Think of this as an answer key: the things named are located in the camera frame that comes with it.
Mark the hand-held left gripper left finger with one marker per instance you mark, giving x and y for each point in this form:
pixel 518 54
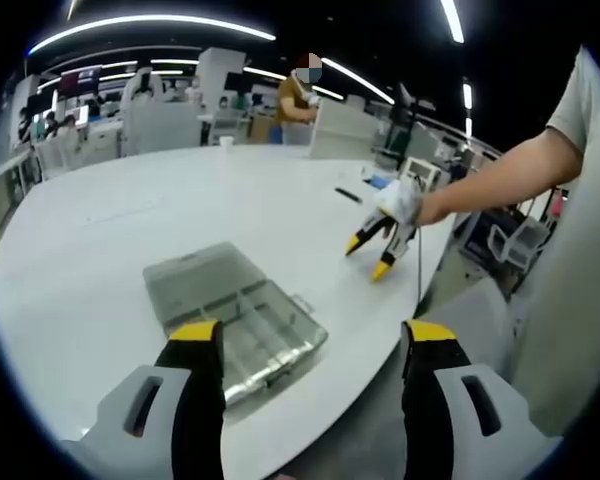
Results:
pixel 145 415

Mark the blue packet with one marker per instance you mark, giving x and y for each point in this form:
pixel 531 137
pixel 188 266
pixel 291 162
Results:
pixel 381 182

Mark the white shelf frame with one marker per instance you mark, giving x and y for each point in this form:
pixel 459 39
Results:
pixel 422 172

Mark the white desk panel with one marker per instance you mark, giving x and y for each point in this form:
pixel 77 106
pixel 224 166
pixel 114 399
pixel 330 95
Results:
pixel 342 132

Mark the black pen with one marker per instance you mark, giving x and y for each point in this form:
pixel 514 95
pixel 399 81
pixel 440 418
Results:
pixel 348 195

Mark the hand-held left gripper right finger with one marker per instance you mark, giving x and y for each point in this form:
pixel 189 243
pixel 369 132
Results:
pixel 460 415

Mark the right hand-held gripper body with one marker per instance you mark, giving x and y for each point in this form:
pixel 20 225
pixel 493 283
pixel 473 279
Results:
pixel 400 202

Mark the white low shelf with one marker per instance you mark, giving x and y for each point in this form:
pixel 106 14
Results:
pixel 7 190

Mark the white mesh chair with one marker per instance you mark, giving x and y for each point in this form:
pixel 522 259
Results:
pixel 520 245

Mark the person's grey shirt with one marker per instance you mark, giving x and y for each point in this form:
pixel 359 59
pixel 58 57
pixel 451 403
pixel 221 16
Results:
pixel 580 275

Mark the grey transparent guide fixture box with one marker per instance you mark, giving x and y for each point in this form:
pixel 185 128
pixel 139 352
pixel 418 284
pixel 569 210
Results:
pixel 220 300

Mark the purple wall screen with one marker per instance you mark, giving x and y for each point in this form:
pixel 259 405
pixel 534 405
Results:
pixel 80 80

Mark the white paper cup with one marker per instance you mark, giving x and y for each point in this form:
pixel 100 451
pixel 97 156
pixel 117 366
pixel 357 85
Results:
pixel 225 142

